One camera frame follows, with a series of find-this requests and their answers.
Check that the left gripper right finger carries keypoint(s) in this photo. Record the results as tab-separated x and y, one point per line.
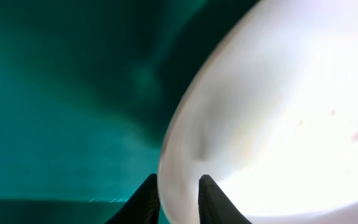
214	206

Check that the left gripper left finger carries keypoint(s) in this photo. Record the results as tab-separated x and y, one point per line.
143	206

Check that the white plate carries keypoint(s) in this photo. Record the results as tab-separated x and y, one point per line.
272	117

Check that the teal plastic serving tray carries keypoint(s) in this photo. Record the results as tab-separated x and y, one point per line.
87	90

